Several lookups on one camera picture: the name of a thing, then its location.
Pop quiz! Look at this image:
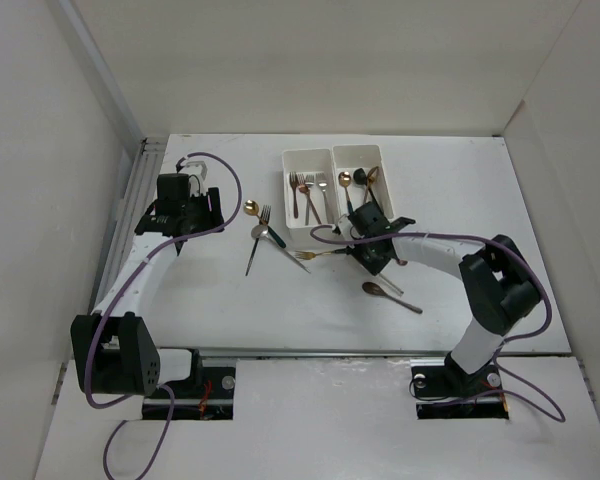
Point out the copper long fork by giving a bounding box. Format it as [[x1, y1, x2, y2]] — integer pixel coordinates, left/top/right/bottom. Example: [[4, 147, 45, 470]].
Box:
[[299, 173, 322, 225]]

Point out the silver fork black handle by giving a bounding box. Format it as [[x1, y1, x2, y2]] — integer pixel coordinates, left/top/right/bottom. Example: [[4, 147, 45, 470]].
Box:
[[244, 201, 271, 276]]

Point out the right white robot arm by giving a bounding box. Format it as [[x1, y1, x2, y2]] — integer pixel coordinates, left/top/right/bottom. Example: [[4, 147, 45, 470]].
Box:
[[337, 203, 546, 394]]

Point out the silver spoon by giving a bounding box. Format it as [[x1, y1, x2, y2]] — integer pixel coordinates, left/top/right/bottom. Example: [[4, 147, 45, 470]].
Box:
[[251, 225, 311, 273]]

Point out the copper round spoon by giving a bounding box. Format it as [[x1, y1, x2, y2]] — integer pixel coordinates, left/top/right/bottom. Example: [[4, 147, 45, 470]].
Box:
[[363, 166, 379, 203]]

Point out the black spoon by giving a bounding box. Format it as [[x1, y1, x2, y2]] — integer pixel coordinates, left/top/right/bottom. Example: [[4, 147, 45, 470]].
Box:
[[353, 168, 380, 207]]

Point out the white plastic bin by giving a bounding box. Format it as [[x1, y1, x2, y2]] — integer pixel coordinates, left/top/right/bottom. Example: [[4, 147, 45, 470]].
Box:
[[328, 145, 396, 239], [282, 149, 340, 247]]

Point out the gold spoon near bins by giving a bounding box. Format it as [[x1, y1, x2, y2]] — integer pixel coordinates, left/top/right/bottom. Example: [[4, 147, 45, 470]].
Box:
[[243, 200, 260, 218]]

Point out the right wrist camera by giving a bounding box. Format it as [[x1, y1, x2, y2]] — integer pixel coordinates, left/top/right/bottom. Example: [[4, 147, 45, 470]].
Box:
[[332, 215, 354, 241]]

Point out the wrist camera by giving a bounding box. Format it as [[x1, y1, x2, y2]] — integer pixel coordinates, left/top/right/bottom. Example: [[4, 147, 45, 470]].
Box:
[[179, 159, 208, 196], [332, 215, 354, 241]]

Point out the slim silver fork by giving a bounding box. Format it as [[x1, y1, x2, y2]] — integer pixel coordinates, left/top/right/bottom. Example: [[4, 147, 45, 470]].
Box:
[[304, 173, 315, 225]]

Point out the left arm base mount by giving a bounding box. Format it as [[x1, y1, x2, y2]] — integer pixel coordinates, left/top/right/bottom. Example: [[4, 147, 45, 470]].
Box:
[[158, 349, 237, 421]]

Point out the left white plastic bin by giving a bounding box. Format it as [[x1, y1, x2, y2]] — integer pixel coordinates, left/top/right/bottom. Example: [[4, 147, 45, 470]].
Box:
[[282, 149, 340, 247]]

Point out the copper small fork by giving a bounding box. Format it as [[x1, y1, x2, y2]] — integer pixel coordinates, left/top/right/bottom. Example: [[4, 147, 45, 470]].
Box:
[[289, 172, 299, 219]]

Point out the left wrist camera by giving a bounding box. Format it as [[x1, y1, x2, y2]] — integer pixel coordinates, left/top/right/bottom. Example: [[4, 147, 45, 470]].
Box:
[[179, 159, 208, 196]]

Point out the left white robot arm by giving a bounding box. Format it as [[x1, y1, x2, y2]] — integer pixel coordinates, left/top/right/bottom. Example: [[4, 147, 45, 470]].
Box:
[[71, 162, 224, 397]]

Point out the brown copper spoon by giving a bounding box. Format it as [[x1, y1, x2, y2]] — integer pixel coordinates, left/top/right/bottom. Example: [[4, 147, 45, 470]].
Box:
[[362, 281, 423, 315]]

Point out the gold fork black handle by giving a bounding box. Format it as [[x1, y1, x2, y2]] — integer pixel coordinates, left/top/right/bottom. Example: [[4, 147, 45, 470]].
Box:
[[294, 248, 347, 261]]

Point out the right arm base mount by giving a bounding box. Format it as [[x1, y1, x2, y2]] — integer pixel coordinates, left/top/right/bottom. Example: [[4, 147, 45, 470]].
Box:
[[409, 355, 509, 420]]

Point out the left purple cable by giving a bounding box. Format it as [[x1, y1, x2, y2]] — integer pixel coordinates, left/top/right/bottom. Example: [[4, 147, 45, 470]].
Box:
[[83, 151, 242, 479]]

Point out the white measuring scoop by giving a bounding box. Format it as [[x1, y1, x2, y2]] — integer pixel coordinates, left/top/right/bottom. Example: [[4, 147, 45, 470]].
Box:
[[377, 273, 404, 297]]

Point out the right white plastic bin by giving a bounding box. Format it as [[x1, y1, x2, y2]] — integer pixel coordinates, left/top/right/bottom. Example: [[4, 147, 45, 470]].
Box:
[[328, 145, 396, 239]]

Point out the gold spoon green handle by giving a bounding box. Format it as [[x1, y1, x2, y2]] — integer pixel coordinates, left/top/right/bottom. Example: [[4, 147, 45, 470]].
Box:
[[338, 171, 353, 214]]

